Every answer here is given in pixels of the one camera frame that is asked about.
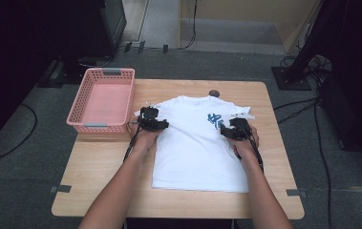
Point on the pink plastic basket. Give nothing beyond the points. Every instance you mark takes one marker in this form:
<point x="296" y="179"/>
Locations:
<point x="105" y="101"/>

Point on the person's right hand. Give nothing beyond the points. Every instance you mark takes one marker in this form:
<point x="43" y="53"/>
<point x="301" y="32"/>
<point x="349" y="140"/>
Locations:
<point x="247" y="144"/>

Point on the small black floor bracket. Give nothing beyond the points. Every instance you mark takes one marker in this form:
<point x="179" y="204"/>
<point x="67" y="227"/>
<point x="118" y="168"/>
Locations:
<point x="141" y="46"/>
<point x="127" y="46"/>
<point x="165" y="48"/>

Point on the white t-shirt with blue print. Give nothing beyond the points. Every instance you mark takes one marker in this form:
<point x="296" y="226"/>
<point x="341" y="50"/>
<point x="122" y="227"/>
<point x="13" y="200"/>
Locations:
<point x="194" y="149"/>

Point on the dark cabinet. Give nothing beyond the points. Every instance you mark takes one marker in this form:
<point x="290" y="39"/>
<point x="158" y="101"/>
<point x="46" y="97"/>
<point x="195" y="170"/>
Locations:
<point x="99" y="28"/>

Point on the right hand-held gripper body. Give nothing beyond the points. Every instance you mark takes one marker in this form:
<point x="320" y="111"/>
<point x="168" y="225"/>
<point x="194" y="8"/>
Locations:
<point x="240" y="127"/>

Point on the dark equipment box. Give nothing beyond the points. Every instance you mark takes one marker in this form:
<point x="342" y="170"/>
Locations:
<point x="350" y="120"/>

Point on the black metal stand pole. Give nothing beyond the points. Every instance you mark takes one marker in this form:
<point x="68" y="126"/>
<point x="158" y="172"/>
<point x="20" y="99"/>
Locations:
<point x="315" y="35"/>

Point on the grey tape strip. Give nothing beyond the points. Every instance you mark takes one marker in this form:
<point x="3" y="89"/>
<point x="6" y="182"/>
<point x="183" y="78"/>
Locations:
<point x="61" y="189"/>
<point x="296" y="192"/>

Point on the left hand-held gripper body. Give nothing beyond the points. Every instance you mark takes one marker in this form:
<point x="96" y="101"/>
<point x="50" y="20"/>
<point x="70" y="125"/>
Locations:
<point x="149" y="116"/>

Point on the person's left hand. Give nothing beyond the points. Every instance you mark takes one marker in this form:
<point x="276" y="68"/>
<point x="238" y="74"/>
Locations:
<point x="145" y="136"/>

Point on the black stand base plate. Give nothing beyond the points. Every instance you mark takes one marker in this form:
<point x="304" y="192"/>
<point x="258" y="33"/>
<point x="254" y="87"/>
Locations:
<point x="291" y="79"/>

